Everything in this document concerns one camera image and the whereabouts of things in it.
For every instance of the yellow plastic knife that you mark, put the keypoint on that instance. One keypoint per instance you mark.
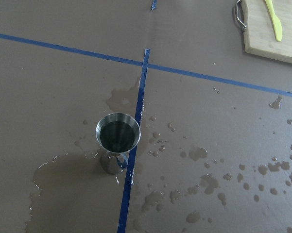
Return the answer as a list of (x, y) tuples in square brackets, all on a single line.
[(275, 21)]

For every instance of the bamboo cutting board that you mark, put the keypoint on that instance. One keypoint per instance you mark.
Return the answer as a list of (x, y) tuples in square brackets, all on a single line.
[(266, 27)]

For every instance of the steel jigger cup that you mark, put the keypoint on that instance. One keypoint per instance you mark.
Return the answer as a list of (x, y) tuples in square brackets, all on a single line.
[(117, 134)]

